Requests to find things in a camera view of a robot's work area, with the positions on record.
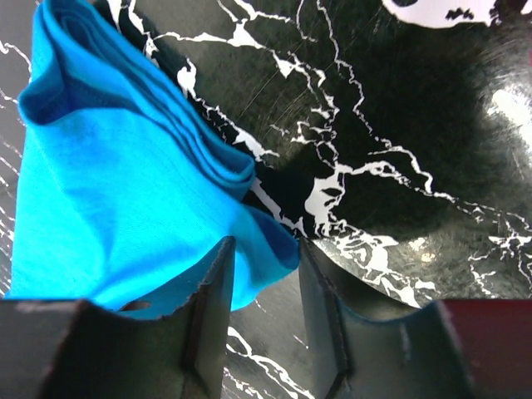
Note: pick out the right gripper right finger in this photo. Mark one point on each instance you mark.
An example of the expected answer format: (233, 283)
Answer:
(367, 345)

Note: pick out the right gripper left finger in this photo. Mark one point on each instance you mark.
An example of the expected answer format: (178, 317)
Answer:
(168, 344)

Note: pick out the blue t shirt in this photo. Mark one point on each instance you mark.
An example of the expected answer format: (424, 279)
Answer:
(123, 186)

